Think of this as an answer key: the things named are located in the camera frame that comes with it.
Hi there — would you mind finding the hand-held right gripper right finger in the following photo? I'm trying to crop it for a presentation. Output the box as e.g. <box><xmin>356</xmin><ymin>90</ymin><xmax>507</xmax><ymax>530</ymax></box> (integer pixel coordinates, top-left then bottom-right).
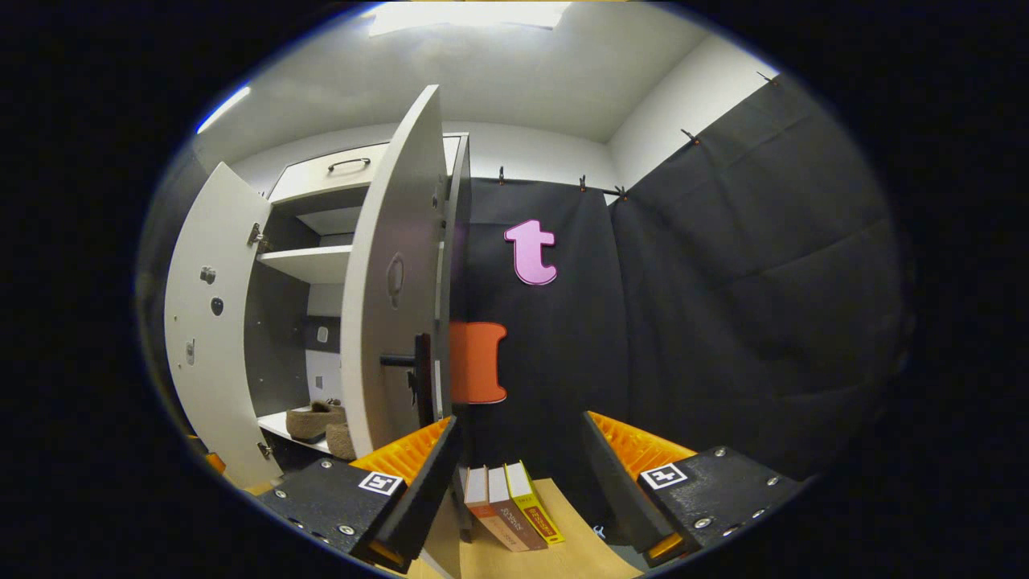
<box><xmin>581</xmin><ymin>412</ymin><xmax>806</xmax><ymax>568</ymax></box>

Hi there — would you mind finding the large ceiling light panel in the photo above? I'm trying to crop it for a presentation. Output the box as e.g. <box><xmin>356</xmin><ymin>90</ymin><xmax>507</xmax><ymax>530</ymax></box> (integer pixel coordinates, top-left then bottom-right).
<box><xmin>368</xmin><ymin>0</ymin><xmax>573</xmax><ymax>37</ymax></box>

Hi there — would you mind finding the orange and white book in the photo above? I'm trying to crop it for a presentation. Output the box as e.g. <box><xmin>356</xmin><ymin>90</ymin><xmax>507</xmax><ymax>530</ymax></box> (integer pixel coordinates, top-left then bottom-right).
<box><xmin>464</xmin><ymin>465</ymin><xmax>519</xmax><ymax>552</ymax></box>

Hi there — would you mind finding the yellow book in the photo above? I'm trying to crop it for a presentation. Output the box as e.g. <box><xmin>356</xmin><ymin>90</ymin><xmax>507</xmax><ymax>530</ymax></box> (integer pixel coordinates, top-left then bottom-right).
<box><xmin>504</xmin><ymin>460</ymin><xmax>566</xmax><ymax>545</ymax></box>

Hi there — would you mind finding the black backdrop cloth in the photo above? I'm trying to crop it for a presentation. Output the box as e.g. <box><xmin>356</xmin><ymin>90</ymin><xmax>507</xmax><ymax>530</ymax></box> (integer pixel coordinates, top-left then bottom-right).
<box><xmin>607</xmin><ymin>76</ymin><xmax>909</xmax><ymax>483</ymax></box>
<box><xmin>450</xmin><ymin>175</ymin><xmax>632</xmax><ymax>524</ymax></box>

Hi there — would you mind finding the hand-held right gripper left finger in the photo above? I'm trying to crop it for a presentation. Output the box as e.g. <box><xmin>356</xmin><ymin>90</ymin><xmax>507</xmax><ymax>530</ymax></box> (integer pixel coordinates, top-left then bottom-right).
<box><xmin>256</xmin><ymin>414</ymin><xmax>465</xmax><ymax>573</ymax></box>

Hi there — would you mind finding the brown fuzzy shoe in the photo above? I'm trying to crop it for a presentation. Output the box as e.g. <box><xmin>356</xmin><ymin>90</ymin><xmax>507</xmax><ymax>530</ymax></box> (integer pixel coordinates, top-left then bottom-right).
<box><xmin>325</xmin><ymin>421</ymin><xmax>359</xmax><ymax>462</ymax></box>
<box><xmin>285</xmin><ymin>400</ymin><xmax>348</xmax><ymax>442</ymax></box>

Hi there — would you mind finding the white shoe cabinet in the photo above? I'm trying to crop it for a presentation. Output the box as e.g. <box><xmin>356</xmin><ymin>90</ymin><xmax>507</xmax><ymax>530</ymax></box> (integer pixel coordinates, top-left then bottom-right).
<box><xmin>245</xmin><ymin>133</ymin><xmax>473</xmax><ymax>483</ymax></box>

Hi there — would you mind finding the brown book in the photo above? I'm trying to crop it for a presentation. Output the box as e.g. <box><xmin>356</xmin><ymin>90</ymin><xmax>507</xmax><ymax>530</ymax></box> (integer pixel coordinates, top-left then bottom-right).
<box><xmin>487</xmin><ymin>465</ymin><xmax>549</xmax><ymax>552</ymax></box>

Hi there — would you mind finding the white cabinet door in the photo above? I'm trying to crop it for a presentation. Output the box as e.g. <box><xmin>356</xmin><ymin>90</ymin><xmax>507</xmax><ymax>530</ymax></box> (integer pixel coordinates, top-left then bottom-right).
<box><xmin>340</xmin><ymin>84</ymin><xmax>449</xmax><ymax>461</ymax></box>
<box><xmin>163</xmin><ymin>161</ymin><xmax>284</xmax><ymax>489</ymax></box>

